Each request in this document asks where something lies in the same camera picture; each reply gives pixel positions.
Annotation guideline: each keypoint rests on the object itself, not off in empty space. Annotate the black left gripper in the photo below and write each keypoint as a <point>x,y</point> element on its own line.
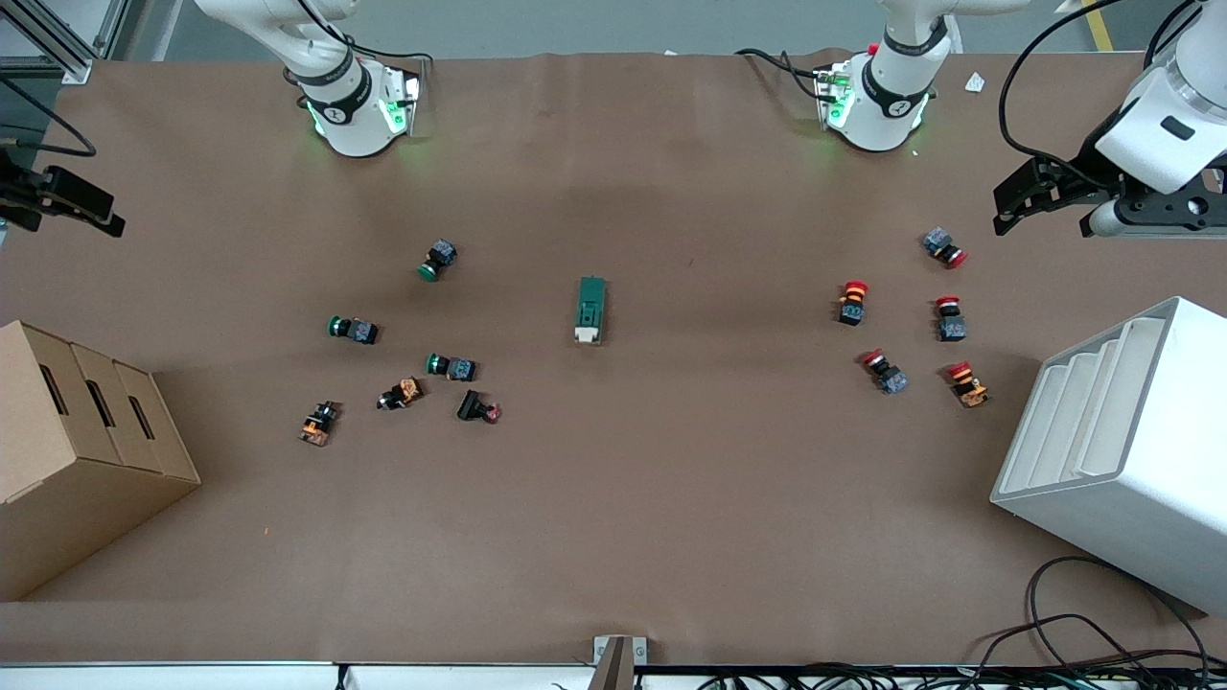
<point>1081,170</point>

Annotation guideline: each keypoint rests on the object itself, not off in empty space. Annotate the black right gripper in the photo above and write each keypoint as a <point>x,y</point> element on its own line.
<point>21,190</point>

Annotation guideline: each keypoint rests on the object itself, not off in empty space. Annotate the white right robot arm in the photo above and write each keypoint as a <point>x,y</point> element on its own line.
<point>350,115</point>

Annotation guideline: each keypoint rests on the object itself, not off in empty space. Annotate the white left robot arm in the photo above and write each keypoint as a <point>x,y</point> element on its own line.
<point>891,86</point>

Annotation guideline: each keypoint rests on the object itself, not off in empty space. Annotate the red emergency stop grey body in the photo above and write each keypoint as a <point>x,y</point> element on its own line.
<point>951,326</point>
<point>944,247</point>
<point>887,374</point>

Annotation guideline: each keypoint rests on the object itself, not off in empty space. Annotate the white paper scrap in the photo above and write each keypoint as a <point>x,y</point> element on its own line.
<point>975,82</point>

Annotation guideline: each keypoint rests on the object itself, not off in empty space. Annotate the red emergency stop orange body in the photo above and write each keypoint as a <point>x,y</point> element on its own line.
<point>968,386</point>

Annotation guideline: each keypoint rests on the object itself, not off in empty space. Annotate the red emergency stop black body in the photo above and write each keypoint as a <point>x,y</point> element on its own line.
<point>852,305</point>

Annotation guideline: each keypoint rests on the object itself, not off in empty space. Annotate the brown cardboard box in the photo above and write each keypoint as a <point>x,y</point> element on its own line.
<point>86,460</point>

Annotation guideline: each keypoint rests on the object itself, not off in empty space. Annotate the white plastic tiered rack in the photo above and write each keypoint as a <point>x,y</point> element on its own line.
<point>1150,479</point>

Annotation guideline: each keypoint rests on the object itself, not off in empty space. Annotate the aluminium frame profile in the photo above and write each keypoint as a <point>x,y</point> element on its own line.
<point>72,69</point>

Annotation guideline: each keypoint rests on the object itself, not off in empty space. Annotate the green push button switch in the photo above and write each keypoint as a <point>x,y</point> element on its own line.
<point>439,259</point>
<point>458,368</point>
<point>359,332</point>

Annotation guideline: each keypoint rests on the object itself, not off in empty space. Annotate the black selector switch orange body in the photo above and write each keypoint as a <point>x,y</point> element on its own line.
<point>403,392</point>
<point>318,424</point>

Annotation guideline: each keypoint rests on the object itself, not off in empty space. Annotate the black switch with red lamp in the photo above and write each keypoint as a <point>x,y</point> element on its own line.
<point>472,405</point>

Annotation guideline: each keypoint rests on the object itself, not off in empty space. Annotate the white table edge rail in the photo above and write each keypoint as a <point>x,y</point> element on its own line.
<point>192,678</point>

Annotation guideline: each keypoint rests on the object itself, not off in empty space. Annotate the grey metal bracket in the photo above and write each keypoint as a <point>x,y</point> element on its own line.
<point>618,661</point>

